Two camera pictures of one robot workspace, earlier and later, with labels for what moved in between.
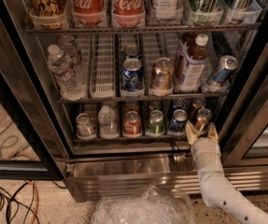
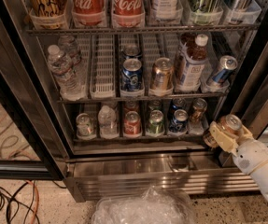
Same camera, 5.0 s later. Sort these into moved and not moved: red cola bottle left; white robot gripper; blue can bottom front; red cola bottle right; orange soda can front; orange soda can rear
Moved: orange soda can front; white robot gripper
Not moved: red cola bottle left; orange soda can rear; blue can bottom front; red cola bottle right
